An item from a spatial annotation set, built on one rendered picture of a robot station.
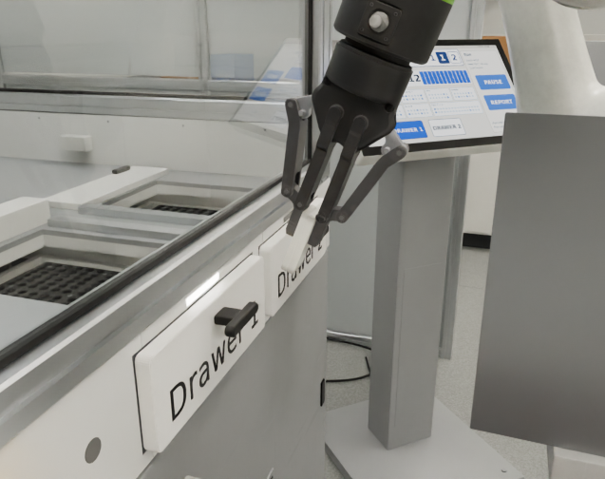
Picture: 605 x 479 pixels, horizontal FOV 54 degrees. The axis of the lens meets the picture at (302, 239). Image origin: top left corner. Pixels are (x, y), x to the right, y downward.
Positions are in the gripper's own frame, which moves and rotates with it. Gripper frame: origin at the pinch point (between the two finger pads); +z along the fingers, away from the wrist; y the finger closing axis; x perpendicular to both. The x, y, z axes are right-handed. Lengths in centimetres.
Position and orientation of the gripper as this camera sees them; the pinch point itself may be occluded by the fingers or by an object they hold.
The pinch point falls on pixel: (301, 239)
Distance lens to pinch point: 62.1
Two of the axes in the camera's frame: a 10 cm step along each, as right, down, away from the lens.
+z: -3.4, 8.5, 4.1
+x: 3.1, -3.1, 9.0
